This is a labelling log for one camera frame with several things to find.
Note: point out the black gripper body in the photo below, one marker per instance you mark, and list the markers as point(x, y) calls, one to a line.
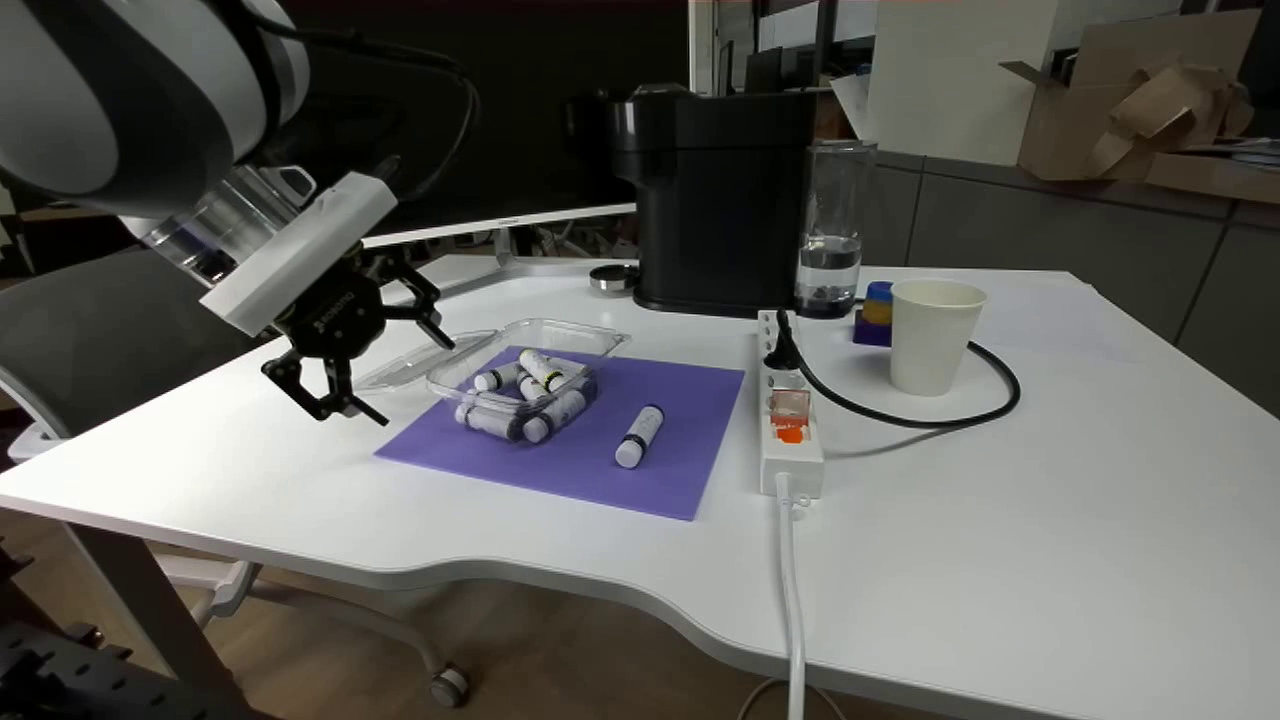
point(343, 317)

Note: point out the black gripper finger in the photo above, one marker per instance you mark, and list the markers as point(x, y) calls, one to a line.
point(427, 313)
point(317, 387)

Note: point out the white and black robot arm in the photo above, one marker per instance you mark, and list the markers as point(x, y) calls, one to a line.
point(80, 95)

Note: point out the white tube with black cap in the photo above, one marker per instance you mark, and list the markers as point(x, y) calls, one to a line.
point(578, 376)
point(555, 419)
point(536, 365)
point(497, 402)
point(488, 423)
point(532, 392)
point(484, 380)
point(637, 438)

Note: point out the pile of white batteries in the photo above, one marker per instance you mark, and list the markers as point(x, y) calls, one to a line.
point(584, 402)

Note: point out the black chair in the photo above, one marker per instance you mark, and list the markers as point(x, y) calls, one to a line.
point(93, 332)

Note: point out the purple rectangular mat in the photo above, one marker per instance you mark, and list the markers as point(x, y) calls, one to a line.
point(664, 443)

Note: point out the table leg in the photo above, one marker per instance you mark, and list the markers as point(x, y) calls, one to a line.
point(145, 613)

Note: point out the black coffee machine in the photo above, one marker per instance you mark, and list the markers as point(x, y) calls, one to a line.
point(723, 201)

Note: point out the caster wheel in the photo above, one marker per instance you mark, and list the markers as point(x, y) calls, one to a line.
point(448, 686)

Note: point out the clear glass water container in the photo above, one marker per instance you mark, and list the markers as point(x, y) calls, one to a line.
point(828, 254)

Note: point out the small blue yellow object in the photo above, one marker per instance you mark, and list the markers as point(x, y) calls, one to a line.
point(872, 313)

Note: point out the white paper cup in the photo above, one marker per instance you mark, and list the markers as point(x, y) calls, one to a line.
point(935, 342)

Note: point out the white board panel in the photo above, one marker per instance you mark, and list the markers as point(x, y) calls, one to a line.
point(946, 83)

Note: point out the grey cabinet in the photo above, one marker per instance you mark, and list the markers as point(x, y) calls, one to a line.
point(1065, 240)

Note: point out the folded cardboard boxes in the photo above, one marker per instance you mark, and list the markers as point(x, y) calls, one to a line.
point(1146, 104)

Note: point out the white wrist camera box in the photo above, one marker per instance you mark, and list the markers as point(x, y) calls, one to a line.
point(300, 254)

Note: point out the white desk rail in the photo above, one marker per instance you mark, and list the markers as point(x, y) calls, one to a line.
point(532, 221)

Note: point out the white power strip orange switch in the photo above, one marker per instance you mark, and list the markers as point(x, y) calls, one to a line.
point(789, 445)

